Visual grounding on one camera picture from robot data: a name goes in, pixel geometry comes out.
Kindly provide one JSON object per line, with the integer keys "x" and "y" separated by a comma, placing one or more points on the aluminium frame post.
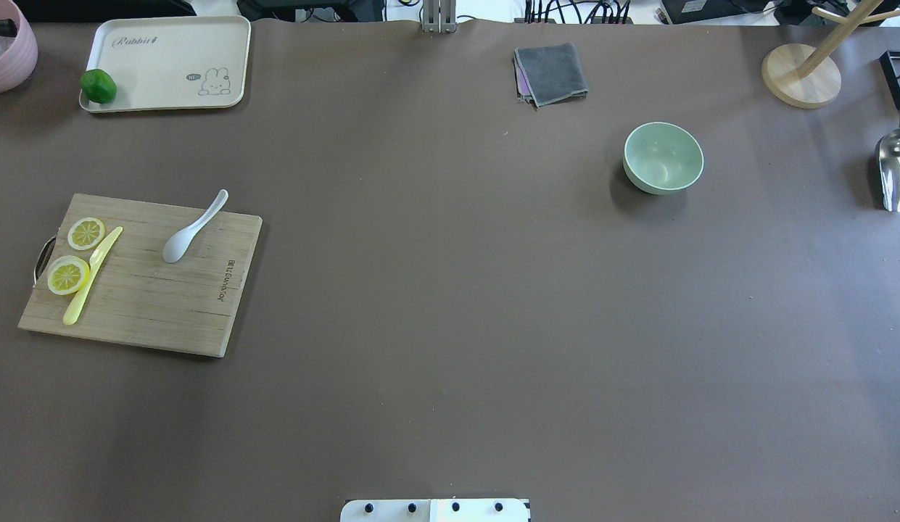
{"x": 439, "y": 16}

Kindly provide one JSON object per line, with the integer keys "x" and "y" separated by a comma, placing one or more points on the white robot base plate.
{"x": 437, "y": 509}

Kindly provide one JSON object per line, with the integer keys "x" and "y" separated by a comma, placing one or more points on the wooden mug tree stand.
{"x": 806, "y": 77}

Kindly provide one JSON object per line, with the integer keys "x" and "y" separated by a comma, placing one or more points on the upper lemon slice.
{"x": 86, "y": 234}

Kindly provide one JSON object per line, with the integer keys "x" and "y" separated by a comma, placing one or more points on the pink ice bowl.
{"x": 18, "y": 56}

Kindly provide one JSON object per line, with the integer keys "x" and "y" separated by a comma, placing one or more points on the light green bowl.
{"x": 660, "y": 158}

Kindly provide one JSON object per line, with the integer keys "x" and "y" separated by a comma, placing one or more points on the grey folded cloth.
{"x": 547, "y": 75}

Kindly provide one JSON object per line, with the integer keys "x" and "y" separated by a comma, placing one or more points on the white ceramic spoon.
{"x": 176, "y": 246}

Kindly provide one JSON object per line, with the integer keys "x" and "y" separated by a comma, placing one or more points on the lower lemon slice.
{"x": 67, "y": 275}

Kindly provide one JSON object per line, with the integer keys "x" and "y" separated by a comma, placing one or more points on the green lime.
{"x": 98, "y": 86}

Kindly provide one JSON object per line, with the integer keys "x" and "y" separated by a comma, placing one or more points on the cream rabbit tray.
{"x": 171, "y": 62}

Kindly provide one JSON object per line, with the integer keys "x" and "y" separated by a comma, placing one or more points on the wooden cutting board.
{"x": 138, "y": 299}

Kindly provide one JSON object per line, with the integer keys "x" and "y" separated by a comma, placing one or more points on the lemon slice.
{"x": 67, "y": 275}
{"x": 86, "y": 234}

